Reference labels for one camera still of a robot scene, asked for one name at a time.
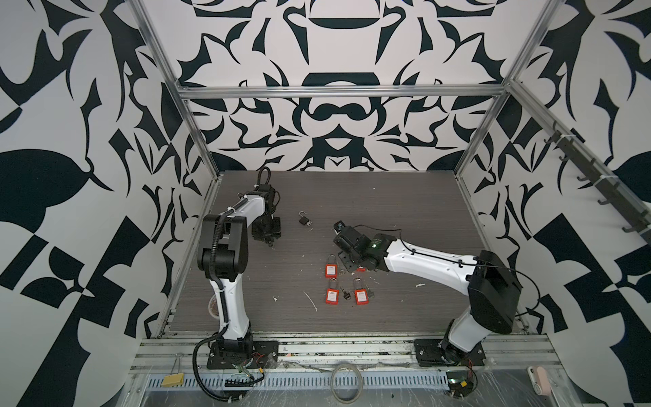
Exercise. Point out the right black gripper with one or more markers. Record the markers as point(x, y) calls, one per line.
point(344, 259)

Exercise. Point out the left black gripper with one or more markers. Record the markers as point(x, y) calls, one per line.
point(275, 232)

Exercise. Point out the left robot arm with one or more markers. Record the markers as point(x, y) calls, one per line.
point(223, 256)

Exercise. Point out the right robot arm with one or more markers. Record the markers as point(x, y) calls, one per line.
point(492, 288)

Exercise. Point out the small black padlock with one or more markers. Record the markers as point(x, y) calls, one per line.
point(304, 219)

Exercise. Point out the clear tape roll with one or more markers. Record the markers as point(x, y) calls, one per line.
point(213, 308)

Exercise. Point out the green lit circuit board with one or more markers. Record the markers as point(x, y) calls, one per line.
point(462, 383)

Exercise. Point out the pink small device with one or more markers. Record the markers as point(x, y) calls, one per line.
point(540, 380)

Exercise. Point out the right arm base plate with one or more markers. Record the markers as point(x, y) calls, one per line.
point(431, 353)

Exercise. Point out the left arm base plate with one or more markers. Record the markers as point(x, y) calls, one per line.
point(227, 353)

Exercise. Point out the slotted cable duct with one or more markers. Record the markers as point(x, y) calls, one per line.
point(347, 380)

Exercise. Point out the black hook rail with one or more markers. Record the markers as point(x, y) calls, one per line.
point(594, 173)

